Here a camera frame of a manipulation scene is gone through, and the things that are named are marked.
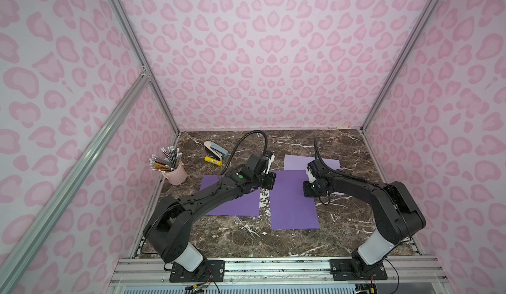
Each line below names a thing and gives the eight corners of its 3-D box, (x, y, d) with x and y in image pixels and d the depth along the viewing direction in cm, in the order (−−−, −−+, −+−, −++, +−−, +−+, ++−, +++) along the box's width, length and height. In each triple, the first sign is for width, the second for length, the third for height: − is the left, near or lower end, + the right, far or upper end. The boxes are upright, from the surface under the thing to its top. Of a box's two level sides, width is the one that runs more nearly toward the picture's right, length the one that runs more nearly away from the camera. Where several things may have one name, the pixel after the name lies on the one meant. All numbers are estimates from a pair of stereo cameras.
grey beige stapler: (202, 150, 114) (200, 145, 110) (209, 143, 117) (208, 139, 114) (222, 162, 108) (220, 157, 105) (229, 154, 111) (228, 150, 108)
